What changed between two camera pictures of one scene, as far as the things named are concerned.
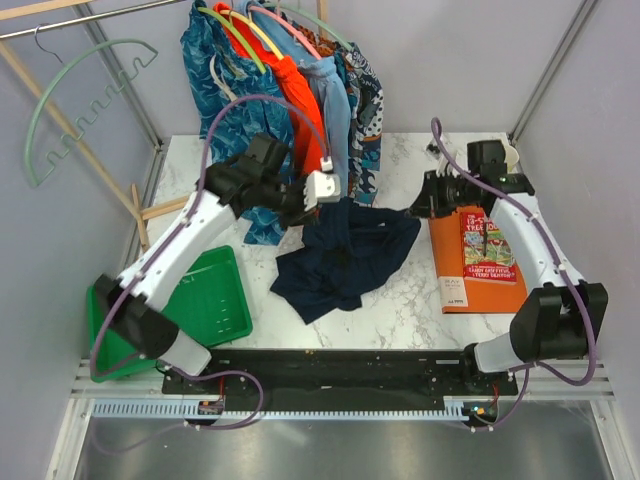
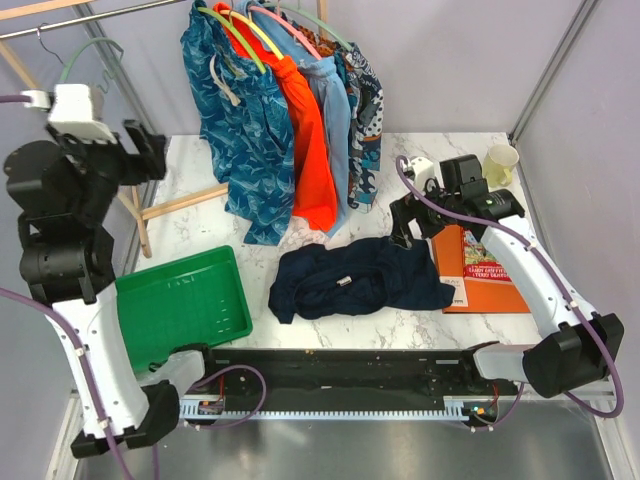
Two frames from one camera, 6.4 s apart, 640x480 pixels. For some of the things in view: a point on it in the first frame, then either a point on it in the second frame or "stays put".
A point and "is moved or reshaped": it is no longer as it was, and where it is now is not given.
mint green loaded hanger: x=308 y=15 stays put
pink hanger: x=289 y=26 stays put
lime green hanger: x=257 y=63 stays put
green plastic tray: x=210 y=306 stays put
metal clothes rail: x=4 y=35 stays put
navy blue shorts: x=344 y=251 is moved or reshaped
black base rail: x=339 y=378 stays put
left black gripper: x=302 y=216 to x=151 y=157
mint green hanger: x=78 y=118 to x=63 y=72
